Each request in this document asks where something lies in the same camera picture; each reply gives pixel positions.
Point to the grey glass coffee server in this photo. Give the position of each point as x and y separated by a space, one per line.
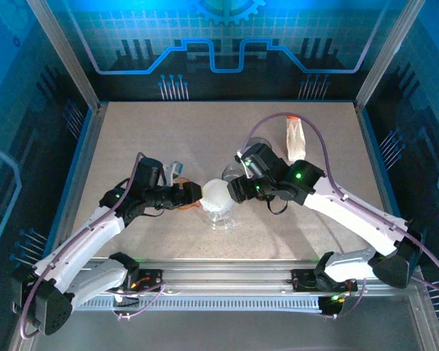
229 172

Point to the white paper coffee filter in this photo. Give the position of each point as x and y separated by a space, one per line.
214 195

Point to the clear glass coffee server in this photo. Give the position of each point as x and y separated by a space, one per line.
221 223

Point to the coffee filter package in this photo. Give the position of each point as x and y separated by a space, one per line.
295 140

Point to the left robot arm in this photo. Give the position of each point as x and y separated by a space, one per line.
80 241

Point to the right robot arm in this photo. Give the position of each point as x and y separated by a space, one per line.
351 215

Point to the orange glass coffee server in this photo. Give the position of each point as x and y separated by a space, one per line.
190 207

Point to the aluminium side rail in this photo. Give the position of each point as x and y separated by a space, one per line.
78 183

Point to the aluminium front rail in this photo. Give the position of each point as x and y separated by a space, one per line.
223 274

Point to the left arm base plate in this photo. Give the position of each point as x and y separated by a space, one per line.
151 279

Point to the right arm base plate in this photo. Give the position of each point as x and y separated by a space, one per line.
301 281

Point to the black electronics bracket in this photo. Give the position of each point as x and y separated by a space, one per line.
329 309

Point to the aluminium frame post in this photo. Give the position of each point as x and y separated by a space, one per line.
66 55
388 55

